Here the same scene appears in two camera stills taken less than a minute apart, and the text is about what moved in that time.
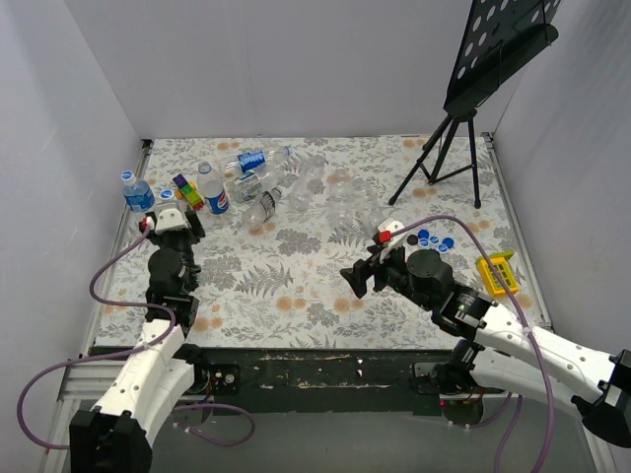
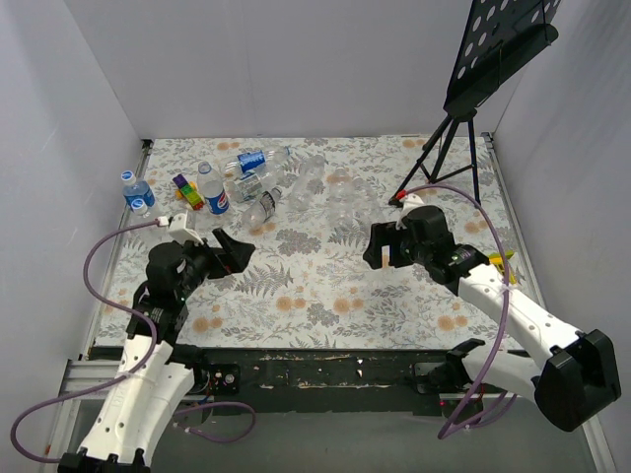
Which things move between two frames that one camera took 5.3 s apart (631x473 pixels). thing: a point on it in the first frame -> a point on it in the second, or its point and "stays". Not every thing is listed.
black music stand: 498,38 stays
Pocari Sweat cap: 128,177 stays
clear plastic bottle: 352,203 stays
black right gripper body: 371,272 -> 389,248
